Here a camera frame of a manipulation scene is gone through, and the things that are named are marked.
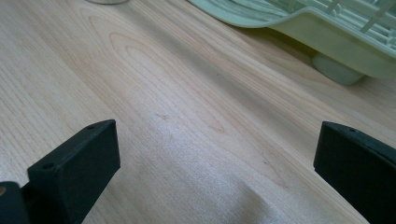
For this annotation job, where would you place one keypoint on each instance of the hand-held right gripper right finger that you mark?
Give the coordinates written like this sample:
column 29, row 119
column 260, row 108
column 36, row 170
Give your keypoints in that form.
column 358, row 174

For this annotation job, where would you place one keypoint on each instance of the pale green dish rack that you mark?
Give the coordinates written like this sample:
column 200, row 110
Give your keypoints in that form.
column 327, row 40

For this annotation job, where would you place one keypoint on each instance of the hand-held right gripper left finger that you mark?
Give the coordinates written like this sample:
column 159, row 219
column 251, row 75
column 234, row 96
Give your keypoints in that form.
column 77, row 174

